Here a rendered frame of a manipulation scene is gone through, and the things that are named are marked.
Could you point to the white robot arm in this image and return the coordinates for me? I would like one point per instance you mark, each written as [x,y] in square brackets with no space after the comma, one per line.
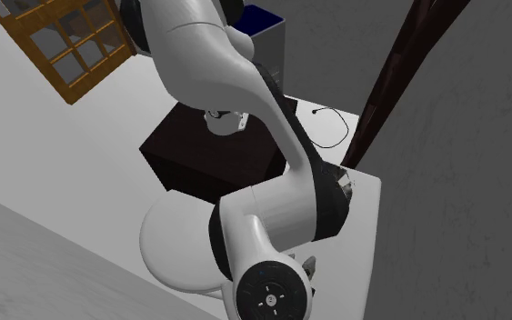
[220,66]

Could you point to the dark robot stand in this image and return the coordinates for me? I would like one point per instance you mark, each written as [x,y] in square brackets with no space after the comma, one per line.
[184,155]

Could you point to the dark grey mottled object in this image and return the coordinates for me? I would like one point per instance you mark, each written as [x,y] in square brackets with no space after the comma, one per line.
[345,182]

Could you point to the grey bin with blue top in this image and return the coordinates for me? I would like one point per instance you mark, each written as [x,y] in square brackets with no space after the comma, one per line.
[268,48]

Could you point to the wooden framed window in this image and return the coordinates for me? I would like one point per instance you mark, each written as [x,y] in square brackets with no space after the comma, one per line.
[56,75]

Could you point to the dark brown door frame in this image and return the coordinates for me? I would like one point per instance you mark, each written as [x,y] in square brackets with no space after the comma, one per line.
[393,75]

